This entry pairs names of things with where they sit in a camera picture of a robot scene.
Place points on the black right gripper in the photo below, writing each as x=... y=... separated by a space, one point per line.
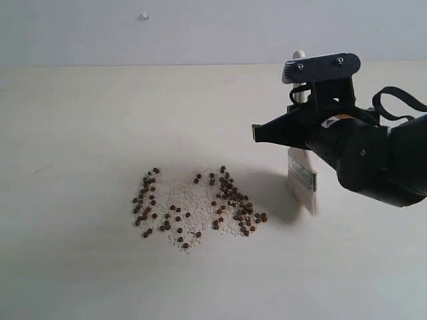
x=312 y=104

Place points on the white handled paint brush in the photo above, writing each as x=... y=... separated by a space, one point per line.
x=302 y=176

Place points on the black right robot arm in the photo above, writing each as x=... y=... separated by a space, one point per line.
x=373 y=152

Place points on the brown pellet pile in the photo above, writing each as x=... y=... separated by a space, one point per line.
x=197 y=206

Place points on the white grain pile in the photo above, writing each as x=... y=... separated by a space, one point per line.
x=190 y=210

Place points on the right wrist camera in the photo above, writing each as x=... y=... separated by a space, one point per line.
x=320 y=68

